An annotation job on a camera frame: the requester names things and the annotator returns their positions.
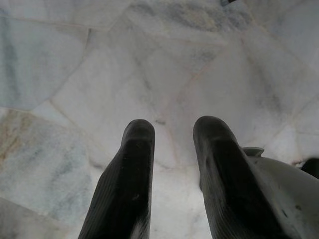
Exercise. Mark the grey robot leg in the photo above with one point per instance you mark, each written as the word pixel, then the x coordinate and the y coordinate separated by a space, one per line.
pixel 286 189

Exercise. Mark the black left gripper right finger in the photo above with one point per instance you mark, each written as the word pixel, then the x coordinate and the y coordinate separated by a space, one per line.
pixel 224 174

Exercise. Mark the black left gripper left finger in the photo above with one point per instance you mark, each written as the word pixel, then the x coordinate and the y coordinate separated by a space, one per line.
pixel 124 179

